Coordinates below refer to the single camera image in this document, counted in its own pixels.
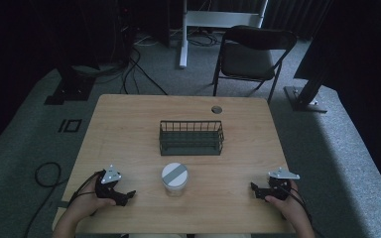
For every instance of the person's right hand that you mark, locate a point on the person's right hand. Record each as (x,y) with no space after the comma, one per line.
(286,207)

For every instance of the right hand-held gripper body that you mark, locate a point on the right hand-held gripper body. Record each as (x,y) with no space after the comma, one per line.
(279,186)

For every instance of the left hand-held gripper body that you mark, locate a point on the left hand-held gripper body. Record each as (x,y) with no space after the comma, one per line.
(106,184)

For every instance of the clear jar with white lid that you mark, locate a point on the clear jar with white lid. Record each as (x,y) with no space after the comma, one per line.
(174,179)

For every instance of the grey round table grommet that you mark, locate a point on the grey round table grommet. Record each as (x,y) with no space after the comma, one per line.
(216,109)

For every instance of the person's left hand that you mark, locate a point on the person's left hand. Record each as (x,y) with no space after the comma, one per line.
(86,205)

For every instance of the black folding chair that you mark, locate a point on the black folding chair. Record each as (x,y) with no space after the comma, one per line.
(249,59)

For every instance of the black stand with flat base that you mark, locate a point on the black stand with flat base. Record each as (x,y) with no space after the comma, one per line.
(306,95)
(70,86)

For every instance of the dark curtain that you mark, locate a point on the dark curtain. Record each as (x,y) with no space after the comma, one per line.
(294,15)

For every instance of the white metal desk frame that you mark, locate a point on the white metal desk frame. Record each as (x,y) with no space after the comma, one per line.
(216,20)

